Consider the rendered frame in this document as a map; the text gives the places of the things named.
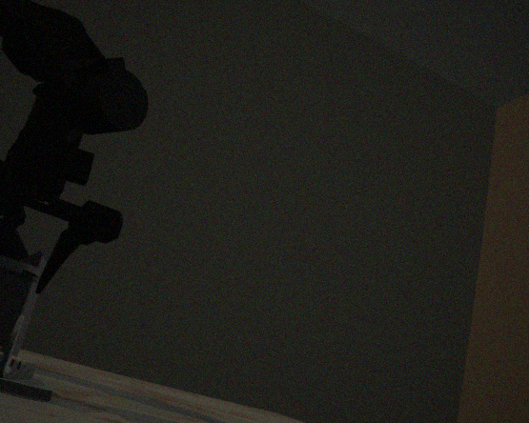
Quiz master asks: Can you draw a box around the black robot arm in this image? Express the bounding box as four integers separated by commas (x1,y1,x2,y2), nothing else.
0,0,149,261

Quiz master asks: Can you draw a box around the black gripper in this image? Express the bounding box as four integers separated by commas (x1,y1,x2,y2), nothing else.
0,121,123,293

